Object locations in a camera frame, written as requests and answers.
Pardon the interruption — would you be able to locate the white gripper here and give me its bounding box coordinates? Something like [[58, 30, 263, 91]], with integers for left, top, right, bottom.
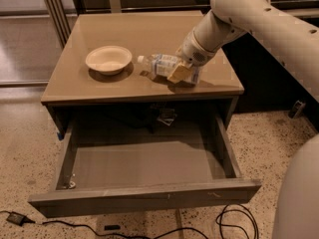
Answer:
[[167, 30, 215, 83]]

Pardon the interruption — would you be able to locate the clear bottle with blue label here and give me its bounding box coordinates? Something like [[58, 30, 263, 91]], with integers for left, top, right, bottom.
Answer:
[[138, 54, 200, 85]]

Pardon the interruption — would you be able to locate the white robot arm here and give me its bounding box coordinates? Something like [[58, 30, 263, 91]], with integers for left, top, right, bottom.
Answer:
[[167, 0, 319, 239]]

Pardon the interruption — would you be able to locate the open grey top drawer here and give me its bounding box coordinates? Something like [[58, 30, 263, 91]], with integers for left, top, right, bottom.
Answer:
[[29, 116, 261, 217]]

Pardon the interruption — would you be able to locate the brown cabinet with glossy top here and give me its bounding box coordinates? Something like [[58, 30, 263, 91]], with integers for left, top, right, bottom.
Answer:
[[41, 13, 243, 134]]

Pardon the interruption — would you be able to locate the white paper bowl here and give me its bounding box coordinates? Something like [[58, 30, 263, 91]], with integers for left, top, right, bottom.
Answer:
[[86, 46, 133, 76]]

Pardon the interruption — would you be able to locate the small dark floor object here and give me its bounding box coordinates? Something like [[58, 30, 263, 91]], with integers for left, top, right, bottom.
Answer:
[[288, 101, 306, 119]]

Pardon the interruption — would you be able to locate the black power adapter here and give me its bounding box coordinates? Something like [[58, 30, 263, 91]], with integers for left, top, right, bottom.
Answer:
[[6, 212, 34, 226]]

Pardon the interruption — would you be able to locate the black coiled cable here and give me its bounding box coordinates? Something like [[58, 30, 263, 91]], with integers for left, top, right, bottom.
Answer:
[[214, 202, 260, 239]]

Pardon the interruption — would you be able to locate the black floor cable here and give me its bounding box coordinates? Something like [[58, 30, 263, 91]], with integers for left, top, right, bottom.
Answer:
[[0, 210, 209, 239]]

